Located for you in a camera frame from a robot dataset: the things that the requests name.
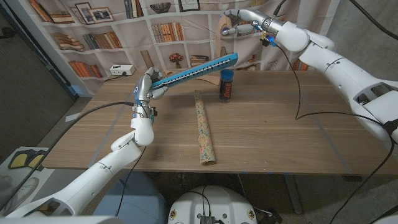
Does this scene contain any grey metal table leg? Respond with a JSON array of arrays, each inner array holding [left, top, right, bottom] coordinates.
[[284, 174, 304, 215]]

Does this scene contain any floral wrapping paper roll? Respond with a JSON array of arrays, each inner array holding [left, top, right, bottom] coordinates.
[[193, 90, 217, 166]]

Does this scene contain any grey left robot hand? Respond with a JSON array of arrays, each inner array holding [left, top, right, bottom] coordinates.
[[132, 67, 170, 106]]

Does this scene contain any black floor adapter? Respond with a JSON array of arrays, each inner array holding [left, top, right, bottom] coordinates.
[[257, 208, 283, 224]]

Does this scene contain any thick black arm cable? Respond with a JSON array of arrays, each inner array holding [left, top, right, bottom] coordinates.
[[272, 0, 398, 41], [0, 101, 136, 209]]

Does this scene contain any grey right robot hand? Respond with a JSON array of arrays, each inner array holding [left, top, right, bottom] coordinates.
[[220, 8, 282, 37]]

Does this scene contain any dark can with blue lid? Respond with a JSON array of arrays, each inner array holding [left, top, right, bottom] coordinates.
[[218, 68, 235, 104]]

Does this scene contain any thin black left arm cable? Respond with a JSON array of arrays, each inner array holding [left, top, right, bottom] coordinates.
[[114, 146, 147, 217]]

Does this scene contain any yellow and black floor mat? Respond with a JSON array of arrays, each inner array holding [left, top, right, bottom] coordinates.
[[7, 149, 49, 172]]

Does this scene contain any blue toy keyboard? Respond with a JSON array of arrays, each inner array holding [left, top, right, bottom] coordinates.
[[151, 52, 239, 91]]

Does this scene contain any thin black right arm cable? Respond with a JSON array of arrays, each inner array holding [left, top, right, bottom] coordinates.
[[275, 45, 398, 224]]

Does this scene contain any printed bookshelf backdrop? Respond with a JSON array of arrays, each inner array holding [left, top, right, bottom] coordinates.
[[6, 0, 340, 98]]

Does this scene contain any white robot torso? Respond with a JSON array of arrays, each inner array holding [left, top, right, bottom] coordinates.
[[167, 185, 258, 224]]

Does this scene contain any white power strip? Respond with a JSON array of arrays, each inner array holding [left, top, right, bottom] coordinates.
[[109, 64, 136, 77]]

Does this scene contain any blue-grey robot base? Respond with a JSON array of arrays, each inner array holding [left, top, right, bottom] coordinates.
[[92, 171, 169, 224]]

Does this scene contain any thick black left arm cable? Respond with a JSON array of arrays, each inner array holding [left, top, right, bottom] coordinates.
[[0, 101, 136, 209]]

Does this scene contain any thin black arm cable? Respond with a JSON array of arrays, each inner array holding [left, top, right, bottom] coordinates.
[[275, 45, 398, 224], [114, 146, 147, 217]]

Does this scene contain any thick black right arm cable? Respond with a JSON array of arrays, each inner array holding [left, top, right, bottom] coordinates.
[[272, 0, 398, 41]]

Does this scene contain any white shoe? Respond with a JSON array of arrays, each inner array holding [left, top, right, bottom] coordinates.
[[0, 175, 40, 216]]

